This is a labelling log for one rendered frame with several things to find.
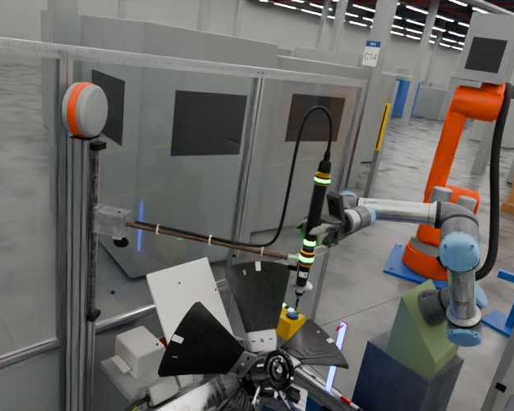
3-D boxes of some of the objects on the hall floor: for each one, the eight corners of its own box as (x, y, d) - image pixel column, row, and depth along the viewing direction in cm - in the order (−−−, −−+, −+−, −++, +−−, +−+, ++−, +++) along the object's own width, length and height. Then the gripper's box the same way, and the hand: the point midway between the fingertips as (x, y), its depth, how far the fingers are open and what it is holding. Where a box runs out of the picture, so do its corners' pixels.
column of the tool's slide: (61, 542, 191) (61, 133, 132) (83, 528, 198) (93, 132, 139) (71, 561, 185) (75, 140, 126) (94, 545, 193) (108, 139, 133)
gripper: (354, 243, 140) (314, 258, 125) (325, 230, 148) (284, 242, 133) (361, 218, 138) (320, 231, 122) (330, 205, 145) (289, 216, 130)
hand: (306, 227), depth 128 cm, fingers closed on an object, 4 cm apart
